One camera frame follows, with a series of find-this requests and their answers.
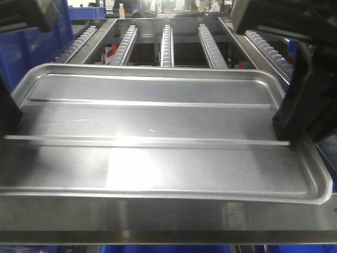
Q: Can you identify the steel rack divider rail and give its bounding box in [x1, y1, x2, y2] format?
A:
[65, 18, 117, 64]

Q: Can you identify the silver compartment tray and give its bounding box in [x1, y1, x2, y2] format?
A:
[1, 63, 333, 205]

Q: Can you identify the blue plastic bin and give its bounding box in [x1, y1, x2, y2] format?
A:
[0, 7, 75, 93]

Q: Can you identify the white roller track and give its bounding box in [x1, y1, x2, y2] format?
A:
[198, 24, 228, 70]
[160, 25, 174, 67]
[110, 25, 138, 66]

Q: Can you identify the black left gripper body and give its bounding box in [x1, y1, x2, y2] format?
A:
[0, 0, 59, 143]

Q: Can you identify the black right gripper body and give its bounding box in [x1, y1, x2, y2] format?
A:
[230, 1, 336, 142]

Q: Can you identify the steel rack front beam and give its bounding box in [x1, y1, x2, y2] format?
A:
[1, 195, 336, 245]

